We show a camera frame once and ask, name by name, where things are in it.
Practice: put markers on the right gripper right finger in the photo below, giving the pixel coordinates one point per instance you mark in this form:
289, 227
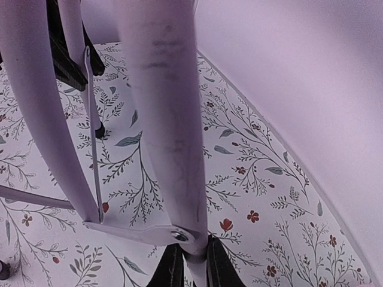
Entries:
220, 271

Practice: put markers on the lilac music stand with tripod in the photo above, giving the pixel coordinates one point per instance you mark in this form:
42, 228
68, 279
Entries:
159, 46

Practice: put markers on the floral table mat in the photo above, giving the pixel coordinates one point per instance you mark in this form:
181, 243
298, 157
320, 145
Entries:
272, 223

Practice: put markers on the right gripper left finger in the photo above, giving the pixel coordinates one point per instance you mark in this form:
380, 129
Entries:
170, 270

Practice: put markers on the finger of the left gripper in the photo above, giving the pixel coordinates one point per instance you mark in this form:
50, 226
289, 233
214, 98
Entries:
68, 40

